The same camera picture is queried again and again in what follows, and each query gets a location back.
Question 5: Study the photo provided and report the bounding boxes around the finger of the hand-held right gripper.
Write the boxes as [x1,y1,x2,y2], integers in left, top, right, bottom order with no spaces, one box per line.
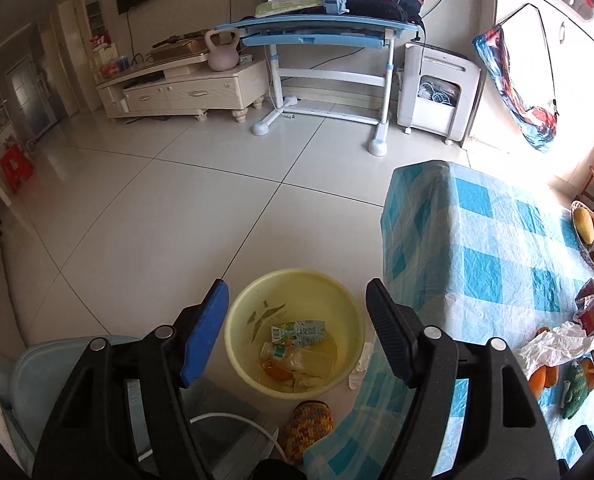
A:
[574,425,594,456]

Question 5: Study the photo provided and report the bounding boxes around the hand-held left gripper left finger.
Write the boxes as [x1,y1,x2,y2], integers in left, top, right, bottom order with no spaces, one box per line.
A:
[31,279,229,480]

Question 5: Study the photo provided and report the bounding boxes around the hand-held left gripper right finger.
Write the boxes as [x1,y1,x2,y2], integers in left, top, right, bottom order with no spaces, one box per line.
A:
[366,278,562,480]

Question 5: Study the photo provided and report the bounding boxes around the green white wrapper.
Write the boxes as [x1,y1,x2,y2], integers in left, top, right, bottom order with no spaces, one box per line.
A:
[561,360,594,421]

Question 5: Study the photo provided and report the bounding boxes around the plastic bottle green label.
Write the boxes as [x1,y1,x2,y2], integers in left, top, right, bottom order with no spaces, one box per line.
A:
[259,341,338,378]

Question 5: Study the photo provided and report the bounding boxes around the blue white snack bag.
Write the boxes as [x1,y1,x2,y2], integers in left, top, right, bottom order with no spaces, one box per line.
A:
[270,320,328,348]

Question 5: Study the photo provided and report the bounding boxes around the white tissue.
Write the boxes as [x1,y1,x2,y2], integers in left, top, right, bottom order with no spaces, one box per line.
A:
[514,321,594,376]

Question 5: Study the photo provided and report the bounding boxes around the yellow plastic basin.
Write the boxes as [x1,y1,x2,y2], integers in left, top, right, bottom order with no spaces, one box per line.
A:
[223,268,366,401]

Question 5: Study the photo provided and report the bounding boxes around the blue white checked tablecloth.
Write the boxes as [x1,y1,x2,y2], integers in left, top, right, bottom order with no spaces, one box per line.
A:
[302,160,594,480]

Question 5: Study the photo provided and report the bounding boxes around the multicolour knit slipper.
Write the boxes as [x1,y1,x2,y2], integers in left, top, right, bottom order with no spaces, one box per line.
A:
[283,400,334,463]

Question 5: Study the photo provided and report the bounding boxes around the pale blue plastic stool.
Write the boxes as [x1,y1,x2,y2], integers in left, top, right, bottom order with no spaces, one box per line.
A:
[0,335,145,476]

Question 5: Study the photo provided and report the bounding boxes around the dark woven fruit plate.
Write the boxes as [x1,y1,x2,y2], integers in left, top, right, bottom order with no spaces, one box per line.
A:
[571,200,594,277]

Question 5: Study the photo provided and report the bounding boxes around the yellow mango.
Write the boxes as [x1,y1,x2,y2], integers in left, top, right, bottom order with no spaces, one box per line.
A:
[574,207,594,243]

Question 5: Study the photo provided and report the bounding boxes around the white air purifier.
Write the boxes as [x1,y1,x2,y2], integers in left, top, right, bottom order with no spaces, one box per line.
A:
[397,42,482,143]

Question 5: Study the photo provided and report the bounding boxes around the cream television stand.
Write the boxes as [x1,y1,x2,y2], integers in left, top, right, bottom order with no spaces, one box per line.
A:
[96,52,270,123]

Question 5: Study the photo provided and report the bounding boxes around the red plastic stool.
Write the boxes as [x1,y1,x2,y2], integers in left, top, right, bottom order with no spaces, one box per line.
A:
[0,147,34,193]

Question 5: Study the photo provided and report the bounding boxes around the pink kettlebell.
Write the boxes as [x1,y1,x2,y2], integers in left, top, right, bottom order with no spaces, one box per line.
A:
[204,29,240,72]

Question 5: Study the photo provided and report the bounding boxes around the blue white study desk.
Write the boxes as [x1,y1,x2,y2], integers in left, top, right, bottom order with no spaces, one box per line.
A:
[214,12,413,158]

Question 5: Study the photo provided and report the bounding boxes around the white cabinet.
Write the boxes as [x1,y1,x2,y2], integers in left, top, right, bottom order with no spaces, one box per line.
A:
[477,0,594,196]

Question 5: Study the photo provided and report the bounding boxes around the green booklet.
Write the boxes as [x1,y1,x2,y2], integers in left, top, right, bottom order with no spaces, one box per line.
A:
[254,0,328,18]

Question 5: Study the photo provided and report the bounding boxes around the white cable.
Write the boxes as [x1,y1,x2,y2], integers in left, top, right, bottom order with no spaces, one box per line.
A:
[189,411,288,461]

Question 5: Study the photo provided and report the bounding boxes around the printed drawstring bag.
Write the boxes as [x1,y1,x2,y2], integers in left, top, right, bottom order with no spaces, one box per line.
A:
[472,2,560,153]

